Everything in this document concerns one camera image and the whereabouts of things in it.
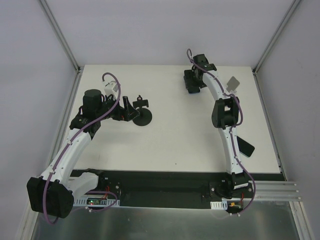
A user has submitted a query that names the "blue-edged black smartphone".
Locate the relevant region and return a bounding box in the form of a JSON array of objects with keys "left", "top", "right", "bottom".
[{"left": 183, "top": 75, "right": 200, "bottom": 94}]

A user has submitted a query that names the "black round-base phone stand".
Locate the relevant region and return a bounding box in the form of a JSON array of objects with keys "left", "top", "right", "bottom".
[{"left": 132, "top": 95, "right": 153, "bottom": 127}]

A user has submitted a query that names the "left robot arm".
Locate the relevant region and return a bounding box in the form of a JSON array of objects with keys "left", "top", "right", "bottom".
[{"left": 26, "top": 89, "right": 140, "bottom": 219}]

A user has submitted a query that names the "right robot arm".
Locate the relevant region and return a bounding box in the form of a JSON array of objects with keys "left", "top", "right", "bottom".
[{"left": 183, "top": 49, "right": 249, "bottom": 199}]

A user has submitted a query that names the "white folding phone stand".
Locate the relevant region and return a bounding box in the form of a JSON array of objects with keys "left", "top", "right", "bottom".
[{"left": 226, "top": 76, "right": 240, "bottom": 95}]

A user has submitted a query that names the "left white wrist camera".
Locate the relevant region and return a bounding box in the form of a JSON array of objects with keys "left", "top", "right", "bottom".
[{"left": 103, "top": 80, "right": 119, "bottom": 98}]

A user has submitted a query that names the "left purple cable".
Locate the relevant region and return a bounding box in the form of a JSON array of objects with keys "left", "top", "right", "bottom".
[{"left": 42, "top": 72, "right": 123, "bottom": 225}]

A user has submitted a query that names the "left white cable duct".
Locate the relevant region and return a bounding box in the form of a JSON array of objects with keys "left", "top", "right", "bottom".
[{"left": 73, "top": 196, "right": 120, "bottom": 208}]

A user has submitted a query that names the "white cable duct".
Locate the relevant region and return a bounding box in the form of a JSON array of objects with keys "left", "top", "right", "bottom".
[
  {"left": 73, "top": 196, "right": 120, "bottom": 208},
  {"left": 210, "top": 198, "right": 244, "bottom": 211}
]

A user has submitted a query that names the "left aluminium frame post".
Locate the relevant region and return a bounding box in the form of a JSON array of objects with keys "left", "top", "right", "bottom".
[{"left": 37, "top": 0, "right": 81, "bottom": 74}]

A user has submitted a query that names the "aluminium frame post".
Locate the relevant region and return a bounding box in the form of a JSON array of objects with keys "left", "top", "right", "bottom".
[
  {"left": 37, "top": 0, "right": 81, "bottom": 74},
  {"left": 252, "top": 0, "right": 303, "bottom": 76}
]

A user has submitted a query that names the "right aluminium frame post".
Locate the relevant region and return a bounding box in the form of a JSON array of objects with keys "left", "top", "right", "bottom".
[{"left": 252, "top": 0, "right": 303, "bottom": 76}]

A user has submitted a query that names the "right white cable duct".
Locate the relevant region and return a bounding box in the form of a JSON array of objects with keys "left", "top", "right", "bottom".
[{"left": 210, "top": 198, "right": 244, "bottom": 211}]

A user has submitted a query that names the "aluminium extrusion rail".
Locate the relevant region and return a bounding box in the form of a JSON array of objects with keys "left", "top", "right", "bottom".
[{"left": 254, "top": 181, "right": 302, "bottom": 202}]

